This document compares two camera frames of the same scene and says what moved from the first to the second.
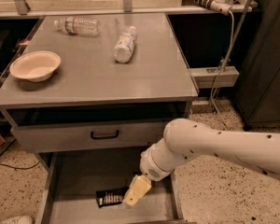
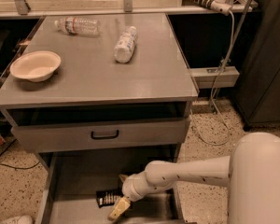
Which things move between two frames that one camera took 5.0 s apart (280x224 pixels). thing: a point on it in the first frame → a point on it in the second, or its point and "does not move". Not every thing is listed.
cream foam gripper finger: x=138 y=188 → x=121 y=205
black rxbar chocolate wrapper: x=115 y=196 does not move
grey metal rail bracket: x=205 y=77 does not move
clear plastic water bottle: x=79 y=26 does not move
